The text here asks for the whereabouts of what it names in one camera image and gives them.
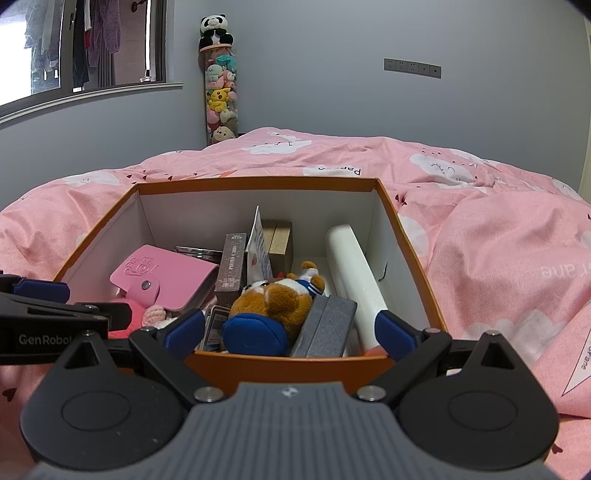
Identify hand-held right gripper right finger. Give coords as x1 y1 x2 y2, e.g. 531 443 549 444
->
355 310 518 402

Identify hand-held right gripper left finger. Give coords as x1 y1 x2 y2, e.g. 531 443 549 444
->
60 308 227 402

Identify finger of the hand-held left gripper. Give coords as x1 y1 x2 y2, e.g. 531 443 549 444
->
0 295 133 330
0 274 71 305

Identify pink card holder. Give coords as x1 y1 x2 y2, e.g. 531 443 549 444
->
110 244 219 311

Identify white paper roll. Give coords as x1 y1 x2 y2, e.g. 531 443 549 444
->
325 224 389 356

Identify brown white plush dog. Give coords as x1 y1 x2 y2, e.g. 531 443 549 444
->
223 261 326 357

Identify orange-rimmed white box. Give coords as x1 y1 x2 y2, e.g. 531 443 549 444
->
53 176 448 395

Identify clear card sleeve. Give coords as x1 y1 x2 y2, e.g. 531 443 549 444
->
196 305 232 354

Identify pale pink crochet toy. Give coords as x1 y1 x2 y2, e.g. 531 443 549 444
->
142 305 169 329

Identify grey textured box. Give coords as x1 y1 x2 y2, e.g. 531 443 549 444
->
289 293 358 358

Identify brown card box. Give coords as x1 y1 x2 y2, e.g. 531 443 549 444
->
215 233 247 308

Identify dark flat case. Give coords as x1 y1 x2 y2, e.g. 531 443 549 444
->
174 246 225 260

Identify white card packet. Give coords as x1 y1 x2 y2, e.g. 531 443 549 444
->
247 206 274 282

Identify pink cloud print blanket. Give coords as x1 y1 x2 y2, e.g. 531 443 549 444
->
0 127 591 462

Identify clear tube of plush toys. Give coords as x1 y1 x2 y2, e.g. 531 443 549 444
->
199 44 239 146

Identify window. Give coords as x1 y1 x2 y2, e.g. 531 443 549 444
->
0 0 184 125

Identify hanging clothes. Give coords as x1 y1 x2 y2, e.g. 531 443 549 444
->
23 0 123 93

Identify panda plush toy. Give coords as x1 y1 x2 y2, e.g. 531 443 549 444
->
198 15 235 52

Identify grey wall socket strip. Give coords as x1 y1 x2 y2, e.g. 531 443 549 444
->
384 58 441 79

